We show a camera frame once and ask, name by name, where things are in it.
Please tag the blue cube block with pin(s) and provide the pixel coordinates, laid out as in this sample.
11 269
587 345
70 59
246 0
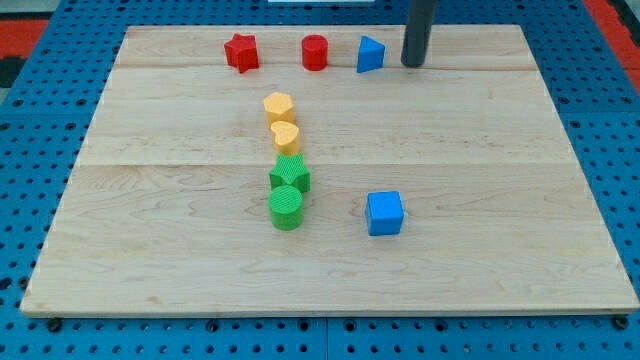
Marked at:
384 213

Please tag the green star block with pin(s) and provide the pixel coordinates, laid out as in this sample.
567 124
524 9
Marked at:
290 170

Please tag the green cylinder block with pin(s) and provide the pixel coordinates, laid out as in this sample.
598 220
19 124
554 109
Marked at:
286 207

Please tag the yellow heart block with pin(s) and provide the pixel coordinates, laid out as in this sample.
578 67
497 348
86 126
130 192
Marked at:
286 138

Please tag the yellow hexagon block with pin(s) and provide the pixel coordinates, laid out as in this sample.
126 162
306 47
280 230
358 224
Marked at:
279 106

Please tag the light wooden board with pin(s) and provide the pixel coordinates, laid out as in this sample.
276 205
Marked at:
166 215

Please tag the blue triangular prism block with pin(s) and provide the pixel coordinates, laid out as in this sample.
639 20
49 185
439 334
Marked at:
371 54

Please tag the red star block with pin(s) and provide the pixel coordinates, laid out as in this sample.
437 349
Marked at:
242 53

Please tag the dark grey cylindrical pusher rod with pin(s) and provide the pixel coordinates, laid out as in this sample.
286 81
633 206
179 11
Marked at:
420 19

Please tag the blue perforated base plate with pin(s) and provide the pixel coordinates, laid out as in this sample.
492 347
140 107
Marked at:
50 105

